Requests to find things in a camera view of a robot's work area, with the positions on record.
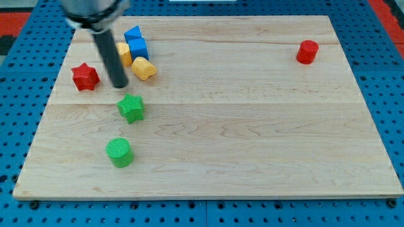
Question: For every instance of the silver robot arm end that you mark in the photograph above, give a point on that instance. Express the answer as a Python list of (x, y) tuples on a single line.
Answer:
[(97, 16)]

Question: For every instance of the light wooden board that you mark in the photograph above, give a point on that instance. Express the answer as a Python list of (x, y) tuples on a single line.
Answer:
[(230, 114)]

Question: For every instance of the green star block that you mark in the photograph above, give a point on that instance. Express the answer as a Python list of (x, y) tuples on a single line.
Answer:
[(131, 108)]

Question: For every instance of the yellow rounded block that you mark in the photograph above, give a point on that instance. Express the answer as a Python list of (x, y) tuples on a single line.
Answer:
[(143, 68)]

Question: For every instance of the green cylinder block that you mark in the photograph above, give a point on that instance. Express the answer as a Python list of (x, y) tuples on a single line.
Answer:
[(119, 152)]

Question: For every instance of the blue cube block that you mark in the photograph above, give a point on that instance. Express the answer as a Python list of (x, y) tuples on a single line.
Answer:
[(138, 48)]

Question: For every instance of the yellow block behind rod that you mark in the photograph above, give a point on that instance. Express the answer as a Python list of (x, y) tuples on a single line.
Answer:
[(124, 53)]

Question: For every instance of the blue triangular block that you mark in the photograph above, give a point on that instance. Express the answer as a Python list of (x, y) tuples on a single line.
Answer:
[(133, 34)]

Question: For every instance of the red cylinder block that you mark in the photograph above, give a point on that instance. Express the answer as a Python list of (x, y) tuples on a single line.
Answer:
[(307, 52)]

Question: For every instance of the red star block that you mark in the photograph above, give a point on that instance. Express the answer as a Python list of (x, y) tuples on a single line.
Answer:
[(85, 77)]

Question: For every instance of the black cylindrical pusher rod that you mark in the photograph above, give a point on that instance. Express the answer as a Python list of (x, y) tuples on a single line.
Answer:
[(107, 49)]

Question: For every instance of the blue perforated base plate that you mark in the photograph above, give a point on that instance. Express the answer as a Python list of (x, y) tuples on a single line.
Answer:
[(371, 37)]

